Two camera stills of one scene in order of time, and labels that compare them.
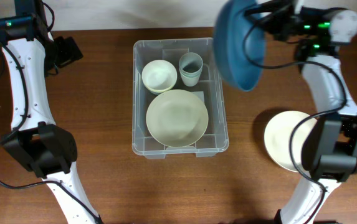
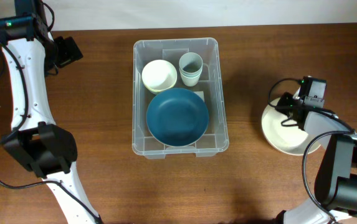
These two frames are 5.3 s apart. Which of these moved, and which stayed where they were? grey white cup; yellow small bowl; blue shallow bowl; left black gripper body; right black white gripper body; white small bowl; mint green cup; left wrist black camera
Moved: right black white gripper body; blue shallow bowl
Stayed: white small bowl; left black gripper body; grey white cup; mint green cup; yellow small bowl; left wrist black camera
